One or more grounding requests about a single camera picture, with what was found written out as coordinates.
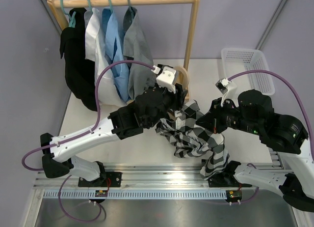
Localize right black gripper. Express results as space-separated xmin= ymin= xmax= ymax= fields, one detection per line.
xmin=197 ymin=96 xmax=263 ymax=136

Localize black white checkered shirt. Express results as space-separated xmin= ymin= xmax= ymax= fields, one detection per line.
xmin=156 ymin=100 xmax=230 ymax=180

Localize wooden hanger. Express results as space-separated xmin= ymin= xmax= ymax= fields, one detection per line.
xmin=174 ymin=66 xmax=189 ymax=89

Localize grey shirt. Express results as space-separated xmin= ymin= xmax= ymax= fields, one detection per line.
xmin=123 ymin=7 xmax=156 ymax=100

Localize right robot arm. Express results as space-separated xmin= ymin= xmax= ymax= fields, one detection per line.
xmin=196 ymin=89 xmax=314 ymax=212

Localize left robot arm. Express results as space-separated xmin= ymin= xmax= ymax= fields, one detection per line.
xmin=40 ymin=84 xmax=187 ymax=187

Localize light blue shirt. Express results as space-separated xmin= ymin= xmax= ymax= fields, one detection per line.
xmin=102 ymin=8 xmax=130 ymax=102

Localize teal hanger of white shirt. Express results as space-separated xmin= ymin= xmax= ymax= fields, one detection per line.
xmin=87 ymin=0 xmax=93 ymax=12

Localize teal hanger of black shirt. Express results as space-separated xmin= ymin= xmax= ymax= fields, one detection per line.
xmin=60 ymin=0 xmax=76 ymax=28

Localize white plastic basket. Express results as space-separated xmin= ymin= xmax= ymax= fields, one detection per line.
xmin=219 ymin=48 xmax=275 ymax=99

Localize wooden clothes rack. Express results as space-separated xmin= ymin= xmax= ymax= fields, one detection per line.
xmin=47 ymin=0 xmax=201 ymax=106

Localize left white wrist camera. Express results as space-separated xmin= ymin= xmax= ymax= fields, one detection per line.
xmin=152 ymin=65 xmax=178 ymax=93

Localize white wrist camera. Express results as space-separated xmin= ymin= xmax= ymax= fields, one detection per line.
xmin=215 ymin=78 xmax=237 ymax=107
xmin=152 ymin=65 xmax=178 ymax=93

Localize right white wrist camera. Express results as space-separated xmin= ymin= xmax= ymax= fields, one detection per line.
xmin=215 ymin=78 xmax=237 ymax=107

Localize aluminium mounting rail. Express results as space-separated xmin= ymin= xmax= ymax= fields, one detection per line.
xmin=33 ymin=162 xmax=295 ymax=200

